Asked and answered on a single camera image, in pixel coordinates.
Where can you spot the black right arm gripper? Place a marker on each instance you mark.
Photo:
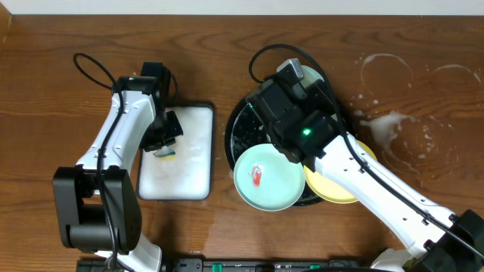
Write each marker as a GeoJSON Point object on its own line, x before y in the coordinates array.
{"type": "Point", "coordinates": [319, 94]}

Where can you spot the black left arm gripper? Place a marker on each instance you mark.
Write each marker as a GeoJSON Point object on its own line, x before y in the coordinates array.
{"type": "Point", "coordinates": [162, 140]}

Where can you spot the yellow blue sponge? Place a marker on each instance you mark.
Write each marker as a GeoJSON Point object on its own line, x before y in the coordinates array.
{"type": "Point", "coordinates": [164, 153]}

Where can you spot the pale green plate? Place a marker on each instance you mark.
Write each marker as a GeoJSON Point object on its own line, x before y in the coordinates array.
{"type": "Point", "coordinates": [310, 76]}
{"type": "Point", "coordinates": [266, 180]}

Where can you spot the yellow plate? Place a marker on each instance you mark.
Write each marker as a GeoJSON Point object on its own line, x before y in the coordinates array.
{"type": "Point", "coordinates": [327, 189]}

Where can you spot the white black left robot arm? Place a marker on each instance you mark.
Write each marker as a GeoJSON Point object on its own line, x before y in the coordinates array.
{"type": "Point", "coordinates": [96, 205]}

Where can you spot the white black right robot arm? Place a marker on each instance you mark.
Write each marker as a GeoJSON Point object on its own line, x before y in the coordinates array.
{"type": "Point", "coordinates": [434, 237]}

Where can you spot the black round tray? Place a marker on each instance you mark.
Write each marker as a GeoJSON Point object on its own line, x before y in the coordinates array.
{"type": "Point", "coordinates": [244, 130]}

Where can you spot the black rectangular foam tray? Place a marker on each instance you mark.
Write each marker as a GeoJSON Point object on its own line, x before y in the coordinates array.
{"type": "Point", "coordinates": [188, 175]}

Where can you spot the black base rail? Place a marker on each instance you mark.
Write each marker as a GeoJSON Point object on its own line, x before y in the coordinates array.
{"type": "Point", "coordinates": [199, 265]}

